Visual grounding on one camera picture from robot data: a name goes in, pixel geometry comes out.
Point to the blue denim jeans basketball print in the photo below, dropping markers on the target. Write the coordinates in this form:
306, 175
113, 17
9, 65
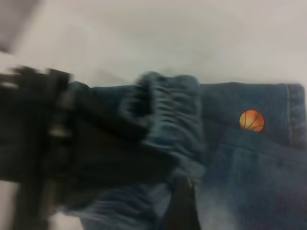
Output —
239, 167

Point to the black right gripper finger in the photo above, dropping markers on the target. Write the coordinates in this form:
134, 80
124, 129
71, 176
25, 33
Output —
183, 210

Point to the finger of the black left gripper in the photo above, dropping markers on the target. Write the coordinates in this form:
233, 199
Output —
108, 119
120, 165

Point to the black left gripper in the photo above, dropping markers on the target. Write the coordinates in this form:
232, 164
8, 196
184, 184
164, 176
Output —
31, 134

